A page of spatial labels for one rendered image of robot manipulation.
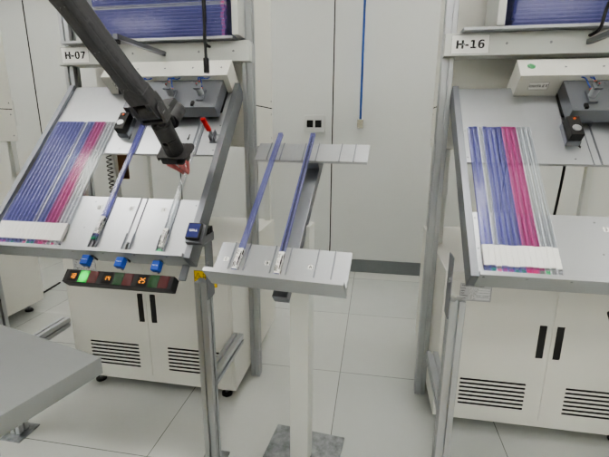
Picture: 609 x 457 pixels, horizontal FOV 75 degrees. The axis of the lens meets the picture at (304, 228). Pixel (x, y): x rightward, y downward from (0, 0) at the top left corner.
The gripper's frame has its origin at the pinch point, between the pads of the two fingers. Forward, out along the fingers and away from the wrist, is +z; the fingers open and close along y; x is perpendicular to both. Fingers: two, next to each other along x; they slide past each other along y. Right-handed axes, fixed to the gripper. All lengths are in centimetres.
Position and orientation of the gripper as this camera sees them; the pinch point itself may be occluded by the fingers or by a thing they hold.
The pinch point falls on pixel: (185, 170)
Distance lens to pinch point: 135.8
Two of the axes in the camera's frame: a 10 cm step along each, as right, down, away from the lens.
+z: 1.2, 5.7, 8.1
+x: -1.4, 8.2, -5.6
